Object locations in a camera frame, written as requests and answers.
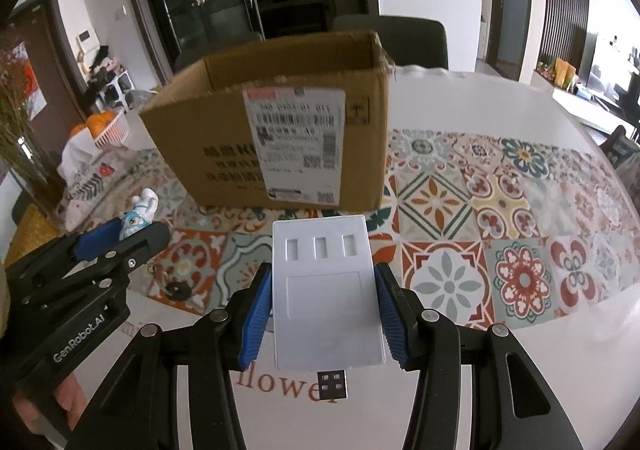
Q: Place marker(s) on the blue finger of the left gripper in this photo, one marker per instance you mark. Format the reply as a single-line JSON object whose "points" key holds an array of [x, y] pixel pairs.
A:
{"points": [[98, 241]]}

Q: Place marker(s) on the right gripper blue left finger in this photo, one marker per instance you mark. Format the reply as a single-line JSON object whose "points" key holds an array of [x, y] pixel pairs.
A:
{"points": [[256, 310]]}

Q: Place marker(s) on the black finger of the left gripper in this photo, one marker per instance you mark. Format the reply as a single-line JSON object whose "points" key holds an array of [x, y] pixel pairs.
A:
{"points": [[136, 250]]}

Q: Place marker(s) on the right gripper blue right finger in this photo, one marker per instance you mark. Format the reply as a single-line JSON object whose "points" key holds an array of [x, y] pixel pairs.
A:
{"points": [[399, 313]]}

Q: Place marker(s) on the white blue figurine keychain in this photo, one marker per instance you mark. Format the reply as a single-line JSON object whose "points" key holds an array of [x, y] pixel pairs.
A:
{"points": [[141, 215]]}

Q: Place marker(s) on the white usb hub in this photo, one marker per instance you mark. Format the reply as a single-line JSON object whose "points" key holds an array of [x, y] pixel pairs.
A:
{"points": [[325, 315]]}

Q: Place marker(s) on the patterned white bag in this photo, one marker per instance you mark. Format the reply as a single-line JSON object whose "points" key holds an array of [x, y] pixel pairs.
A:
{"points": [[90, 173]]}

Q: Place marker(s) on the white basket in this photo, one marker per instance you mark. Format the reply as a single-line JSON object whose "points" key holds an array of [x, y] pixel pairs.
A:
{"points": [[115, 134]]}

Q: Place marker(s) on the patterned colourful table mat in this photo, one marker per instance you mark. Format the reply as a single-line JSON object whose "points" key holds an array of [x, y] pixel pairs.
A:
{"points": [[483, 229]]}

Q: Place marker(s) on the white shoe shelf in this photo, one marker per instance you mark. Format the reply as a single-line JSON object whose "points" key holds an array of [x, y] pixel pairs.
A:
{"points": [[111, 89]]}

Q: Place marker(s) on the brown cardboard box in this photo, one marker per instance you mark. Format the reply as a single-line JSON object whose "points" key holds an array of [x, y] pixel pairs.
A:
{"points": [[298, 121]]}

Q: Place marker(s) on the dark chair left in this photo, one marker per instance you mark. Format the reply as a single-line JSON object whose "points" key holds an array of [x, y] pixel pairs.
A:
{"points": [[215, 50]]}

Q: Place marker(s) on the dark chair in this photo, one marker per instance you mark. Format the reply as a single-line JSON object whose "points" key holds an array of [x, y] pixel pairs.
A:
{"points": [[215, 50], [409, 41]]}

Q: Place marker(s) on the dark chair right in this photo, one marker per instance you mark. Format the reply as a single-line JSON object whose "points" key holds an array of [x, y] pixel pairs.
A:
{"points": [[409, 41]]}

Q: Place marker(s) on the white tv console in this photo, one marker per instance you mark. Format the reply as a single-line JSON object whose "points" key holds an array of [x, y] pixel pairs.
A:
{"points": [[587, 112]]}

